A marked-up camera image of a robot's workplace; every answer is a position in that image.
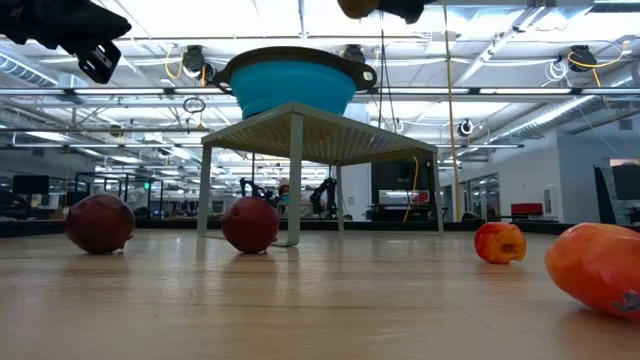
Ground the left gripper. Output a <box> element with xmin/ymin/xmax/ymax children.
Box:
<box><xmin>0</xmin><ymin>0</ymin><xmax>133</xmax><ymax>85</ymax></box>

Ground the blue collapsible colander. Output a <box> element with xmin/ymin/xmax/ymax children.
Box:
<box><xmin>212</xmin><ymin>45</ymin><xmax>379</xmax><ymax>120</ymax></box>

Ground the dark red pomegranate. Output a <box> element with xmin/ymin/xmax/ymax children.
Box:
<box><xmin>64</xmin><ymin>192</ymin><xmax>137</xmax><ymax>256</ymax></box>
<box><xmin>221</xmin><ymin>195</ymin><xmax>281</xmax><ymax>255</ymax></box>

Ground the pale green perforated shelf riser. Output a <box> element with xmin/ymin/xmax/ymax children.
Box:
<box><xmin>196</xmin><ymin>101</ymin><xmax>445</xmax><ymax>248</ymax></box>

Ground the black cabinet with screen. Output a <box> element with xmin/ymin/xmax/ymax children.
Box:
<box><xmin>370</xmin><ymin>159</ymin><xmax>442</xmax><ymax>223</ymax></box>

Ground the black monitor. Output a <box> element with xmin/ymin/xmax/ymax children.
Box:
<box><xmin>612</xmin><ymin>163</ymin><xmax>640</xmax><ymax>201</ymax></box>
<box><xmin>12</xmin><ymin>174</ymin><xmax>51</xmax><ymax>196</ymax></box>

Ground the red storage box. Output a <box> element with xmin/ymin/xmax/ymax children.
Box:
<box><xmin>510</xmin><ymin>202</ymin><xmax>545</xmax><ymax>218</ymax></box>

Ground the small red pepper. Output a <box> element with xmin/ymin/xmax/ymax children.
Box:
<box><xmin>473</xmin><ymin>221</ymin><xmax>528</xmax><ymax>265</ymax></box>

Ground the black upright panel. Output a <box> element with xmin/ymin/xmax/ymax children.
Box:
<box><xmin>593</xmin><ymin>164</ymin><xmax>613</xmax><ymax>225</ymax></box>

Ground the small orange pepper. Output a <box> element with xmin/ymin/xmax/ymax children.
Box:
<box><xmin>544</xmin><ymin>222</ymin><xmax>640</xmax><ymax>321</ymax></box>

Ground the black hanging cable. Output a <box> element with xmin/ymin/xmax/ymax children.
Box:
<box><xmin>377</xmin><ymin>22</ymin><xmax>399</xmax><ymax>132</ymax></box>

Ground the yellow hanging cable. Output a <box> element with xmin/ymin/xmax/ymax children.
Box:
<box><xmin>442</xmin><ymin>0</ymin><xmax>464</xmax><ymax>223</ymax></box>

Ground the short yellow cable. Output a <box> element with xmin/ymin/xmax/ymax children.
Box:
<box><xmin>402</xmin><ymin>155</ymin><xmax>420</xmax><ymax>224</ymax></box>

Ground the black metal table frame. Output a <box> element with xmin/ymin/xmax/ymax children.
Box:
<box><xmin>0</xmin><ymin>217</ymin><xmax>576</xmax><ymax>237</ymax></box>

